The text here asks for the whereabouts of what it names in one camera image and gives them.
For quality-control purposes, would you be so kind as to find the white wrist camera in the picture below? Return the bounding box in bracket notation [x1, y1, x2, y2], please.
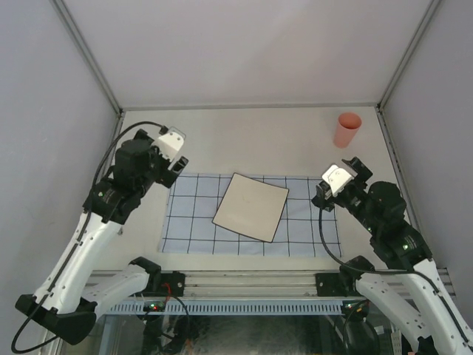
[321, 164, 354, 197]
[156, 127, 186, 161]

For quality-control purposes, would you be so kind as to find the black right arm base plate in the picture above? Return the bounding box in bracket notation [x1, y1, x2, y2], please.
[315, 273, 361, 297]

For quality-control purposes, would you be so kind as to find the light blue checked placemat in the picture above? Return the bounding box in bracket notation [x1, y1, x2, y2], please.
[158, 174, 342, 257]

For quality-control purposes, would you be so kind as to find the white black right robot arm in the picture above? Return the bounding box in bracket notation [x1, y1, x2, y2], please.
[311, 158, 472, 354]

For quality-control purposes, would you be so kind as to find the blue slotted cable duct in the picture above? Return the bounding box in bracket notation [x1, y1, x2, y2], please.
[107, 300, 343, 316]

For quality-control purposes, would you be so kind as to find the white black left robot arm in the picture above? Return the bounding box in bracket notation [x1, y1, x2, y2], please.
[15, 126, 188, 345]

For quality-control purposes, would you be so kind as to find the aluminium front rail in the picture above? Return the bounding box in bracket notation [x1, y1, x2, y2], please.
[84, 268, 457, 301]

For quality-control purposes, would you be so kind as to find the pink plastic cup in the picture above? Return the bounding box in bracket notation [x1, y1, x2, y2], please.
[333, 112, 362, 149]

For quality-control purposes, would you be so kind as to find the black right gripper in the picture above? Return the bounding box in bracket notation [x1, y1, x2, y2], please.
[310, 157, 378, 234]

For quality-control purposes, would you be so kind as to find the white square plate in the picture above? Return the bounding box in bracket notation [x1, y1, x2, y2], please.
[212, 173, 289, 243]

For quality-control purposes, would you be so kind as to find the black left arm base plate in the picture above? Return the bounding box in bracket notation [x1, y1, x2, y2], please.
[145, 271, 186, 297]

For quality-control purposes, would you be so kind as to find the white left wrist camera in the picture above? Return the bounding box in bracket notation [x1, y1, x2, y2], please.
[156, 127, 186, 161]

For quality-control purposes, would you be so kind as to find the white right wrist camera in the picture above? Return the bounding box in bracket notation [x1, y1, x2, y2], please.
[321, 164, 354, 197]

